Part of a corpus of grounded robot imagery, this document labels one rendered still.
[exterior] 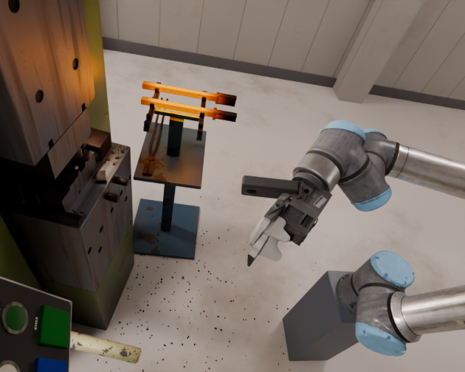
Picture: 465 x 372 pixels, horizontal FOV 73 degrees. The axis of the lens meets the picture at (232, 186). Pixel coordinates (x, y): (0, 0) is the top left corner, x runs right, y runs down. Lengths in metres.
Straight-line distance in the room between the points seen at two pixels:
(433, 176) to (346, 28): 3.08
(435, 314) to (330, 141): 0.63
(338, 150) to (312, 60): 3.26
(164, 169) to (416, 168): 1.02
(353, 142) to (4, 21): 0.67
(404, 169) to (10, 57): 0.86
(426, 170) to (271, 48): 3.01
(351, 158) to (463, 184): 0.31
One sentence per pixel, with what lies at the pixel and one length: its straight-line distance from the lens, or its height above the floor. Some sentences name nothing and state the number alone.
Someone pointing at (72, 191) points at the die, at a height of 0.96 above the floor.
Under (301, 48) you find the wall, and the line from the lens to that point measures 3.81.
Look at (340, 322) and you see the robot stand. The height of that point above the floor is 0.59.
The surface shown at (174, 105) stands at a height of 0.95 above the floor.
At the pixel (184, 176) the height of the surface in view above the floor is 0.68.
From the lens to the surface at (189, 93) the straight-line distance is 1.49.
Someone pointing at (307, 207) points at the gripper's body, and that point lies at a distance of 0.61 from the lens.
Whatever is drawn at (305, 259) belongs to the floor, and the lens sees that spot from 2.21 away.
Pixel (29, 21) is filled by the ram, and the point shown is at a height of 1.45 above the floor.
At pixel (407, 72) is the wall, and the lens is 4.46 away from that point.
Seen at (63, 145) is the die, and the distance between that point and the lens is 0.92.
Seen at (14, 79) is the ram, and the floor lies 1.37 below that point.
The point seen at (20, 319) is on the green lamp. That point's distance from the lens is 0.74.
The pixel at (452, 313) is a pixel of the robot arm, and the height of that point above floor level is 1.03.
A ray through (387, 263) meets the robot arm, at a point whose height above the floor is 0.87.
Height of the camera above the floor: 1.75
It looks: 47 degrees down
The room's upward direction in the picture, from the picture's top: 18 degrees clockwise
